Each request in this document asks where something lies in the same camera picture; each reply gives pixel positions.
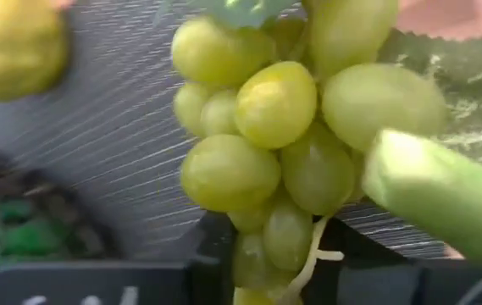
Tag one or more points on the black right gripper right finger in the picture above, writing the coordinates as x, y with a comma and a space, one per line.
359, 243

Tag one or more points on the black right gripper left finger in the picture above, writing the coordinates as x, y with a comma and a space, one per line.
213, 241

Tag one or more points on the long green cucumber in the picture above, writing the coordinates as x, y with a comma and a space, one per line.
444, 195

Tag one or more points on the green grape bunch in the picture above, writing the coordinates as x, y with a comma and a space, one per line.
274, 106

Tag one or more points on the round green fruit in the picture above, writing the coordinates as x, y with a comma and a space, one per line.
33, 237

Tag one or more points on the grey woven placemat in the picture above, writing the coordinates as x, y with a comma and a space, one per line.
130, 127

